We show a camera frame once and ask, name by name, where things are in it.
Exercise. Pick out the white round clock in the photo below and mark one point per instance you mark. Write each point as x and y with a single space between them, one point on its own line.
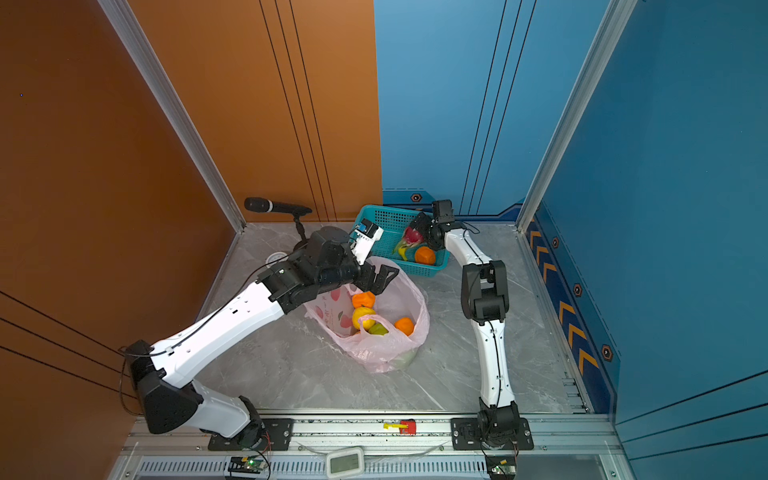
275 257

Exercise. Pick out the pink plastic bag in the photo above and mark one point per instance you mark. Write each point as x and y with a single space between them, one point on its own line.
333 312

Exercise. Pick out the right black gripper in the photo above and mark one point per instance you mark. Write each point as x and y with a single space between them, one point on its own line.
422 228

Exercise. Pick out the teal plastic basket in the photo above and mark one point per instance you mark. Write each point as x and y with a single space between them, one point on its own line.
393 222

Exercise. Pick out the red dragon fruit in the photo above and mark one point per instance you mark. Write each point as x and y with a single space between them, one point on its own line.
412 236

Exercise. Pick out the orange persimmon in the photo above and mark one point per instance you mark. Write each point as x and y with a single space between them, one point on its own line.
405 325

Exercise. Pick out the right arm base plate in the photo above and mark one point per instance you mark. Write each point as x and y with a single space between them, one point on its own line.
468 435

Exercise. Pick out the left green circuit board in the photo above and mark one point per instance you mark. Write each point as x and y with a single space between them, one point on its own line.
250 467

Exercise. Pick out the right circuit board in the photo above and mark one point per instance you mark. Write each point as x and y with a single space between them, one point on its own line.
501 468

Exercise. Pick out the yellow lemon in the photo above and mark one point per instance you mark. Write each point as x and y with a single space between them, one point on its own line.
363 318

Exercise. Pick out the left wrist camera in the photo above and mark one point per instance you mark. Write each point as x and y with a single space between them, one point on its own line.
363 238

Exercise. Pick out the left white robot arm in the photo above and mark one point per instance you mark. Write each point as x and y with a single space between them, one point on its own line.
164 374

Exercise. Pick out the white digital timer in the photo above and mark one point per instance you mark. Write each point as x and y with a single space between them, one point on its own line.
345 463

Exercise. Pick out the red yellow emergency switch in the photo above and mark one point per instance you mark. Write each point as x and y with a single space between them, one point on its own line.
403 427

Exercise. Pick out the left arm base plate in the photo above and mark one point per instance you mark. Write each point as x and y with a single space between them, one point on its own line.
273 434

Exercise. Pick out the green pear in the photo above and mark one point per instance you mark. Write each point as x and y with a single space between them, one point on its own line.
378 329

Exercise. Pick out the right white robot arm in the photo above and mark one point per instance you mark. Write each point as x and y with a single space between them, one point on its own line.
485 301

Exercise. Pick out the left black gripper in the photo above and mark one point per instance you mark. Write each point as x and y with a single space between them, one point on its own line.
368 284

